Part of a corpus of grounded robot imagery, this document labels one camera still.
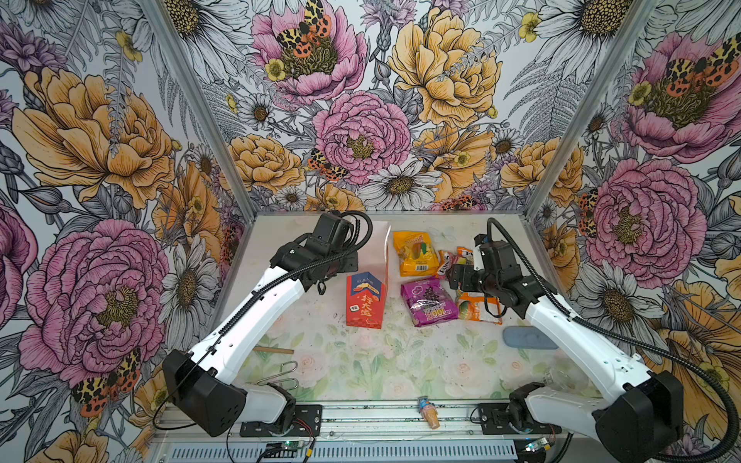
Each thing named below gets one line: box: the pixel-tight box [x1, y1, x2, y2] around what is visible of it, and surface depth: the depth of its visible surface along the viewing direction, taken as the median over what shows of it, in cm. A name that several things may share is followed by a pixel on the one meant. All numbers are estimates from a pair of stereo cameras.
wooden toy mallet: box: [252, 346, 295, 355], surface depth 88 cm
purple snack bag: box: [400, 277, 460, 327], surface depth 91 cm
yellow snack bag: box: [393, 231, 440, 277], surface depth 104 cm
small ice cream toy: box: [417, 395, 440, 430], surface depth 75 cm
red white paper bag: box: [345, 220, 392, 329], surface depth 79 cm
